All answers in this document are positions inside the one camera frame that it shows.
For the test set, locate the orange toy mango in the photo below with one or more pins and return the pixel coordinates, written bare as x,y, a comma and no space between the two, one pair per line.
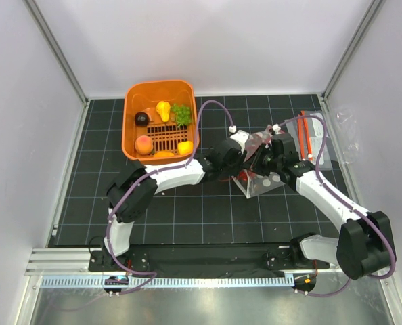
163,154

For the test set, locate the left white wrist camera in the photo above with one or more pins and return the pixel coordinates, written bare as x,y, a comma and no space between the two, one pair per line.
239,136

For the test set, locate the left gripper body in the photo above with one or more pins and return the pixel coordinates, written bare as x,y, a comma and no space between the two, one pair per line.
231,168

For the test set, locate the peach toy fruit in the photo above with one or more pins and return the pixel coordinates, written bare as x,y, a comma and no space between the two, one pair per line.
144,145

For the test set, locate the red toy lobster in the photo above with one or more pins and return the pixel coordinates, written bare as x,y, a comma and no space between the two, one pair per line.
244,176

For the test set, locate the black grid mat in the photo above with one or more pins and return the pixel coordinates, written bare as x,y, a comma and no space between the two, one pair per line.
214,212

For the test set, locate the yellow toy lemon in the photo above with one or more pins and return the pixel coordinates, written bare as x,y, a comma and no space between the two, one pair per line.
185,148

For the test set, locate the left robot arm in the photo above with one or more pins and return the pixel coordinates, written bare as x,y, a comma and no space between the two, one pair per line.
132,191

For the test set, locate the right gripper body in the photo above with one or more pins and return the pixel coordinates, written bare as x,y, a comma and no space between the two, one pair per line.
265,162

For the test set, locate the green toy grapes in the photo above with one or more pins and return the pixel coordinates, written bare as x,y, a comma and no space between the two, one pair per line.
183,115

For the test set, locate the orange plastic basket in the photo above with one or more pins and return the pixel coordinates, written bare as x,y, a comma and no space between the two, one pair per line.
144,97

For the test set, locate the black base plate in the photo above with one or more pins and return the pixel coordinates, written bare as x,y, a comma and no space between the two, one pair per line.
214,261

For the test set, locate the clear dotted zip bag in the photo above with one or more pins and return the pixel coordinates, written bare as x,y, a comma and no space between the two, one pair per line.
263,184

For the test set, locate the slotted cable duct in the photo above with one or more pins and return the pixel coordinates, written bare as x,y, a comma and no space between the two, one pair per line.
120,282

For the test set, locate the dark plum toy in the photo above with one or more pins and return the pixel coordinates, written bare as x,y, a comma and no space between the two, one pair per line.
141,119

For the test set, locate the yellow toy pear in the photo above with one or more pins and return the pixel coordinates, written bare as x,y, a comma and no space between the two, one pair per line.
163,108

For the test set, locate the spare zip bags orange zippers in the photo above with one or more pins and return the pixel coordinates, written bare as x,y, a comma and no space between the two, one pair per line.
308,137

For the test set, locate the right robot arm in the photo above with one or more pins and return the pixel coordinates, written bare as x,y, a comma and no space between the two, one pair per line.
365,245

